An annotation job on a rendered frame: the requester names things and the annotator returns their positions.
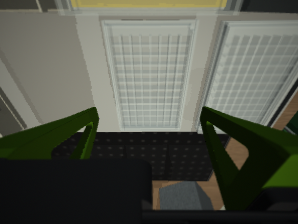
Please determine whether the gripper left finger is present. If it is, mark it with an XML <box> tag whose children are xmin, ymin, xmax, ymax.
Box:
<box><xmin>0</xmin><ymin>107</ymin><xmax>99</xmax><ymax>160</ymax></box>

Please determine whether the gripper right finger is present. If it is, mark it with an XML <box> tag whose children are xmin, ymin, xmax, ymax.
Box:
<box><xmin>200</xmin><ymin>106</ymin><xmax>298</xmax><ymax>210</ymax></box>

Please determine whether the translucent white well plate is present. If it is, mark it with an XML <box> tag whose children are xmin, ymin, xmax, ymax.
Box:
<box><xmin>101</xmin><ymin>19</ymin><xmax>200</xmax><ymax>131</ymax></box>
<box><xmin>194</xmin><ymin>20</ymin><xmax>298</xmax><ymax>130</ymax></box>

